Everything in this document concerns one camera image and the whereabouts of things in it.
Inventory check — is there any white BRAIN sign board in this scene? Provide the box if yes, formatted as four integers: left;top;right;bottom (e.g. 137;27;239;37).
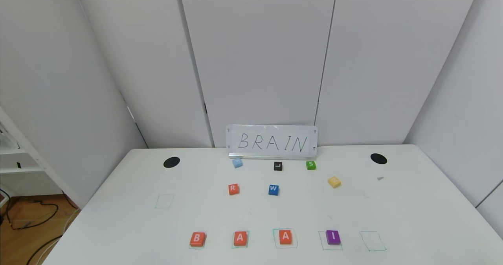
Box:
226;125;318;159

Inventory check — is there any orange block letter B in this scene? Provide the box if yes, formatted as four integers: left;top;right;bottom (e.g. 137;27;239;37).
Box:
189;232;206;248

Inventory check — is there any white shelf unit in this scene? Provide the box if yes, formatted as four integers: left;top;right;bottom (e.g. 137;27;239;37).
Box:
0;107;81;208

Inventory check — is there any black floor cable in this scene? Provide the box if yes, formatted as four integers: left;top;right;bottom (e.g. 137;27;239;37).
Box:
26;236;63;265
0;186;81;231

